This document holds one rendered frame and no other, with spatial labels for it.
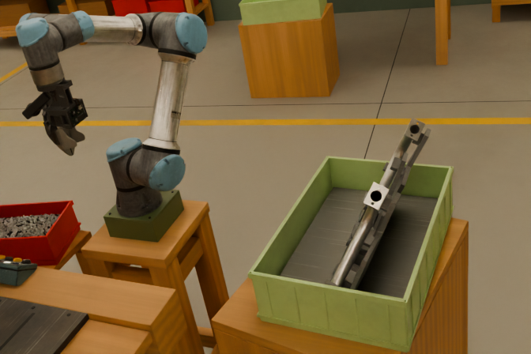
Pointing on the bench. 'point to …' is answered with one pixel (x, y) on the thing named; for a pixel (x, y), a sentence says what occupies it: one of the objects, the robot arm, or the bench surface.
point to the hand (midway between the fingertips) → (68, 150)
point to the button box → (15, 272)
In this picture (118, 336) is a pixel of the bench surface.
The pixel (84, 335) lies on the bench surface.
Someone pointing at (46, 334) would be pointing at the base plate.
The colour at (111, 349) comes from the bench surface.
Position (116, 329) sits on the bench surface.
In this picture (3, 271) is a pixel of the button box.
